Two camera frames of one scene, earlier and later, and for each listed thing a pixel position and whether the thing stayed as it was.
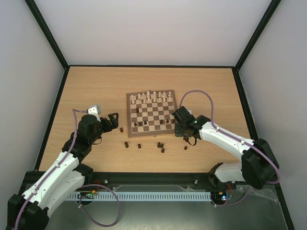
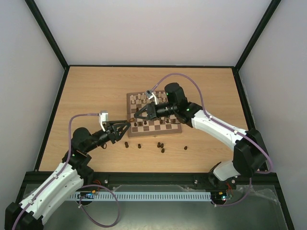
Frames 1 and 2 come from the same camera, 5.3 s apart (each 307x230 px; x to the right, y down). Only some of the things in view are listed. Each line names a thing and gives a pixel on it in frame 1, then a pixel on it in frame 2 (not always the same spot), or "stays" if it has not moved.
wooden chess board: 149,113 stays
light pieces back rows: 154,97 stays
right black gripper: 180,129 to 151,111
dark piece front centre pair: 161,145 stays
